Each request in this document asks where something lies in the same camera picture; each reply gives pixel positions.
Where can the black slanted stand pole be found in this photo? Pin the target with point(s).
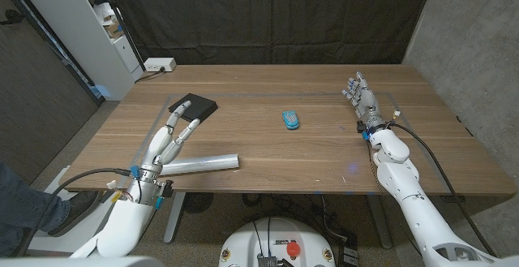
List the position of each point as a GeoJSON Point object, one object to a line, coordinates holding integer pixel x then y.
{"type": "Point", "coordinates": [121, 24]}

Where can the person's dark shoe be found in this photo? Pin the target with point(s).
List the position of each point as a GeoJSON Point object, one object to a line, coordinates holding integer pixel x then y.
{"type": "Point", "coordinates": [77, 210]}

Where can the blue toy phone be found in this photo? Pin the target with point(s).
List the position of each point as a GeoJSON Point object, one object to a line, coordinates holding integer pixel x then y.
{"type": "Point", "coordinates": [290, 120]}

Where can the white power strip box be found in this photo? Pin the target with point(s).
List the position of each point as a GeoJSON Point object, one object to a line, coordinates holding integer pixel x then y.
{"type": "Point", "coordinates": [159, 64]}

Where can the white flat floor board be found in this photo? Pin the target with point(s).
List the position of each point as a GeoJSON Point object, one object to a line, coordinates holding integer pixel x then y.
{"type": "Point", "coordinates": [77, 238]}

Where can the silver metal tube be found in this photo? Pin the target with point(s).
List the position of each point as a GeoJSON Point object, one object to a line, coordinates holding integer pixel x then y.
{"type": "Point", "coordinates": [207, 163]}

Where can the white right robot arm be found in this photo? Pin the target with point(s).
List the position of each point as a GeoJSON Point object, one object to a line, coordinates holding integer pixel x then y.
{"type": "Point", "coordinates": [409, 194]}

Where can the black round ribbed disc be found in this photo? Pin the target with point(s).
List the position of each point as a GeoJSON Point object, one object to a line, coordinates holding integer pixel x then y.
{"type": "Point", "coordinates": [198, 202]}

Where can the person's leg in jeans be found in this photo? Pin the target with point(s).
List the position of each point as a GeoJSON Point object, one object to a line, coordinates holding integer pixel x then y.
{"type": "Point", "coordinates": [20, 210]}

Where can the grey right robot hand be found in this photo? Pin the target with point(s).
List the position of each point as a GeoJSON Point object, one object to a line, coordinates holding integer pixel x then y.
{"type": "Point", "coordinates": [367, 100]}

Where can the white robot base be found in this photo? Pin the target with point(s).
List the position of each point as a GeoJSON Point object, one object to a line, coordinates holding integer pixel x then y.
{"type": "Point", "coordinates": [251, 246]}

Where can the cardboard box on shelf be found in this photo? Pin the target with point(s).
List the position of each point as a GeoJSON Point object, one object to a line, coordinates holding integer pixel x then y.
{"type": "Point", "coordinates": [113, 29]}

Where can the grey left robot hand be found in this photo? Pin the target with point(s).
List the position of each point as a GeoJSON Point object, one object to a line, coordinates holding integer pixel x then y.
{"type": "Point", "coordinates": [158, 147]}

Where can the red emergency stop button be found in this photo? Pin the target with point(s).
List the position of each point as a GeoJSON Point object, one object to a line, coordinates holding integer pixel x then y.
{"type": "Point", "coordinates": [293, 248]}

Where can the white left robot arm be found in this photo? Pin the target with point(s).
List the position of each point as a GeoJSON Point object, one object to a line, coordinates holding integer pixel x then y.
{"type": "Point", "coordinates": [125, 222]}

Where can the black square box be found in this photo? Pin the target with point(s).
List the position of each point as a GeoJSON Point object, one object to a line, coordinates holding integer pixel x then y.
{"type": "Point", "coordinates": [200, 106]}

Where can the black floor power strip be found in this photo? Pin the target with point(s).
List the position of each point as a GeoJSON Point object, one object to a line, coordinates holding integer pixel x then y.
{"type": "Point", "coordinates": [348, 255]}

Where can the white shelf cabinet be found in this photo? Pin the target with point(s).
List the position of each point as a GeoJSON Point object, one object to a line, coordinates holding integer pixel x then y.
{"type": "Point", "coordinates": [73, 27]}

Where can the black curtain backdrop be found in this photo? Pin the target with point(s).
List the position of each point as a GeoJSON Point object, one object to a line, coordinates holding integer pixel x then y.
{"type": "Point", "coordinates": [267, 15]}

